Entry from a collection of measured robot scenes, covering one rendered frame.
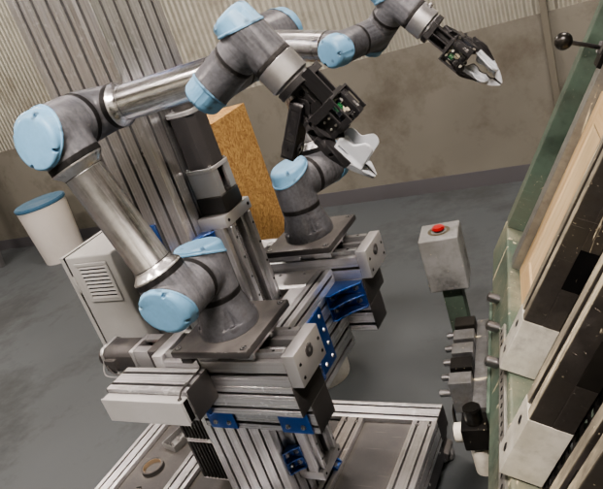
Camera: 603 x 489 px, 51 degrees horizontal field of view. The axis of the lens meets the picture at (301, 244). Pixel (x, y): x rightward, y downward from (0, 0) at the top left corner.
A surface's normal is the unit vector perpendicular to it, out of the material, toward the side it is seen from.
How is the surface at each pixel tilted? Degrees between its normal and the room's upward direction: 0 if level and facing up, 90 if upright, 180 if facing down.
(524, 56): 90
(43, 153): 83
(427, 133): 90
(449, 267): 90
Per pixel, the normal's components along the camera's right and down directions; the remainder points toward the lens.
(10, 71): -0.40, 0.47
